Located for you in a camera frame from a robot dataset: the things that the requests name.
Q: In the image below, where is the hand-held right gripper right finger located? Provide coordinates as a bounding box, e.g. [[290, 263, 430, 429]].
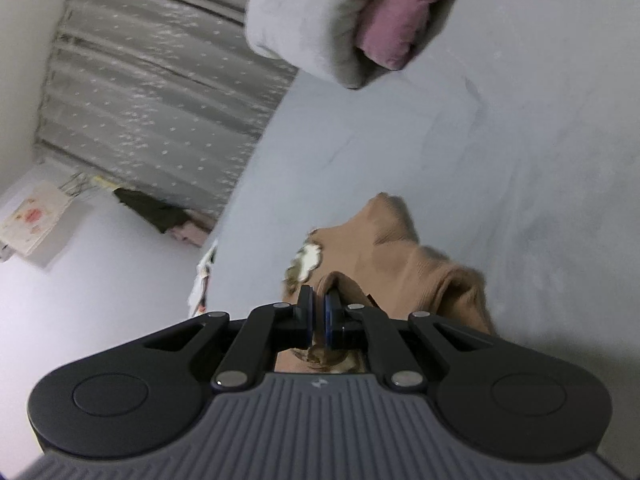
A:
[[322, 287, 506, 392]]

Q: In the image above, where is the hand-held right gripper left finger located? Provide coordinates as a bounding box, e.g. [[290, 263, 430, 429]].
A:
[[120, 286, 316, 392]]

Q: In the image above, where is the brown ribbed sweater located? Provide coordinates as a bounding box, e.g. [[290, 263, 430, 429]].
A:
[[275, 192, 498, 376]]

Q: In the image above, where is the open book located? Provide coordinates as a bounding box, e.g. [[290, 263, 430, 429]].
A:
[[187, 240, 219, 318]]

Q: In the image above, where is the pink hanging garment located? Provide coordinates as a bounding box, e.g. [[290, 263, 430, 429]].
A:
[[167, 210, 216, 248]]

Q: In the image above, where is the dark green hanging garment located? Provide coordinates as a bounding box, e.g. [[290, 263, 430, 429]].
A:
[[112, 187, 193, 235]]

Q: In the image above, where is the grey star print curtain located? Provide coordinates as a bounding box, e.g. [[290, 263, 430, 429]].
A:
[[32, 0, 301, 221]]

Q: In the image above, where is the grey quilt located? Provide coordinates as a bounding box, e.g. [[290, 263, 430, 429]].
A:
[[244, 0, 481, 90]]

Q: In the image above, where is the pink blanket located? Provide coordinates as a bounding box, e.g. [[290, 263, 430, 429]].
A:
[[354, 0, 493, 72]]

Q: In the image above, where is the wall poster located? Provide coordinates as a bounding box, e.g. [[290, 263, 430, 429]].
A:
[[0, 180, 76, 263]]

